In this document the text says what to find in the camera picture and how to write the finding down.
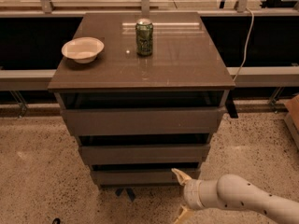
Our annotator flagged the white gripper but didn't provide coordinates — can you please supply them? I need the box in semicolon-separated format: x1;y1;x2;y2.
171;168;205;224

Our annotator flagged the grey drawer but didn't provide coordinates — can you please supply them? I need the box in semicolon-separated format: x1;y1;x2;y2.
90;168;202;186
62;108;225;136
78;145;210;165

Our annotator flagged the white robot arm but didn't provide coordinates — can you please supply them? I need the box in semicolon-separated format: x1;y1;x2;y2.
172;168;299;224

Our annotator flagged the grey drawer cabinet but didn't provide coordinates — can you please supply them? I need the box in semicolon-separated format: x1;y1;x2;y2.
49;12;235;178

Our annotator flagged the blue tape cross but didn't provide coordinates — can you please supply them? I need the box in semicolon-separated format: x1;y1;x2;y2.
115;188;135;202

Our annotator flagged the cardboard box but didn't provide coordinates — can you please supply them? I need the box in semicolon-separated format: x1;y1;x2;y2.
284;95;299;149

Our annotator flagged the green soda can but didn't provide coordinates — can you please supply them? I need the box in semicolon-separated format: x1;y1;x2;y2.
135;18;153;56

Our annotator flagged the white bowl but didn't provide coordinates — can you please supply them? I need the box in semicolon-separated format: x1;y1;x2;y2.
62;37;105;63

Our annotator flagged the white cable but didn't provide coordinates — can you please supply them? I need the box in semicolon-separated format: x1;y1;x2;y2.
232;7;256;82

